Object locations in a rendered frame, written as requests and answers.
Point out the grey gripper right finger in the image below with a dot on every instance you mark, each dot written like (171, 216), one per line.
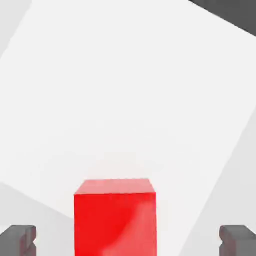
(240, 242)

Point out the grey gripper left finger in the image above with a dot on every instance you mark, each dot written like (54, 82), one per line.
(16, 240)

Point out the small red cube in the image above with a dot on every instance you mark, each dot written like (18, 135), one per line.
(115, 220)

